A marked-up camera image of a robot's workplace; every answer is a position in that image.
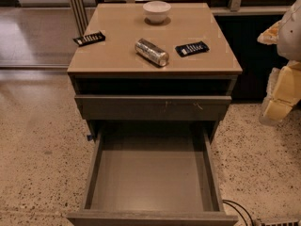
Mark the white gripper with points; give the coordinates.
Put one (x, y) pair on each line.
(292, 35)

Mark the silver redbull can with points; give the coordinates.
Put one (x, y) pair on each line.
(152, 52)

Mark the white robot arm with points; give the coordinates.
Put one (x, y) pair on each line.
(289, 35)

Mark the beige drawer cabinet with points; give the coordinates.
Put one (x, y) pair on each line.
(114, 67)

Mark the open grey middle drawer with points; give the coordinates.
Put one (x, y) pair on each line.
(152, 180)

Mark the black snack packet right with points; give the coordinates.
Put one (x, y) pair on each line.
(192, 49)

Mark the black snack packet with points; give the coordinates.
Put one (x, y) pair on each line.
(89, 39)
(192, 49)

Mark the white ceramic bowl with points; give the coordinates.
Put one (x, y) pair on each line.
(156, 11)

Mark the metal floor vent grille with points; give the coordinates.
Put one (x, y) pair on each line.
(277, 222)

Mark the black snack packet left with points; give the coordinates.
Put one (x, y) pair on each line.
(89, 39)

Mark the small blue floor tag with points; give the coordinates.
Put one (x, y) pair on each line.
(89, 137)

